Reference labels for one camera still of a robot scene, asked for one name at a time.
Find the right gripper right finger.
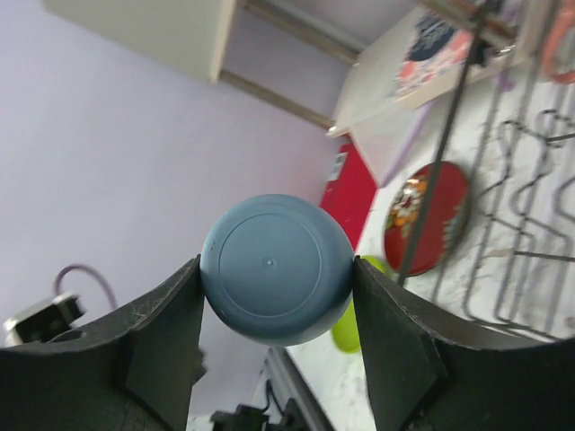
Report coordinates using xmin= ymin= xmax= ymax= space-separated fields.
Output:
xmin=353 ymin=259 xmax=574 ymax=430

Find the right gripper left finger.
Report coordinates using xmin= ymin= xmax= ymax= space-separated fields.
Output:
xmin=1 ymin=259 xmax=202 ymax=430

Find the green plate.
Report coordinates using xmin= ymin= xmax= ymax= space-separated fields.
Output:
xmin=331 ymin=255 xmax=394 ymax=354

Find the red floral plate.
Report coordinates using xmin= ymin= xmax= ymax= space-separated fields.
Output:
xmin=383 ymin=162 xmax=469 ymax=277

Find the blue cup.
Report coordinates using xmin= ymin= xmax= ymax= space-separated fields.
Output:
xmin=199 ymin=194 xmax=355 ymax=347

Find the black wire dish rack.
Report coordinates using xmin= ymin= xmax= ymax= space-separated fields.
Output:
xmin=380 ymin=1 xmax=574 ymax=342

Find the pink mug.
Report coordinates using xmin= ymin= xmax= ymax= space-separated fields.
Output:
xmin=540 ymin=0 xmax=574 ymax=85

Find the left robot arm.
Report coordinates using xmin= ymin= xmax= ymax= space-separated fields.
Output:
xmin=210 ymin=379 xmax=310 ymax=431

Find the red folder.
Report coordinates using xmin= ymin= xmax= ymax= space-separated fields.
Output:
xmin=320 ymin=142 xmax=377 ymax=249

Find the clear plastic bag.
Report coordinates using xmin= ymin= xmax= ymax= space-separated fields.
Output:
xmin=350 ymin=100 xmax=436 ymax=188

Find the book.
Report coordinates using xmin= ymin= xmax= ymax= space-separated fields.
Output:
xmin=385 ymin=4 xmax=504 ymax=111

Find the white two-tier shelf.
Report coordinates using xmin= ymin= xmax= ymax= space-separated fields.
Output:
xmin=34 ymin=1 xmax=346 ymax=147

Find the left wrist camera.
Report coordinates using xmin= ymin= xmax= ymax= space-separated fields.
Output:
xmin=3 ymin=292 xmax=85 ymax=347

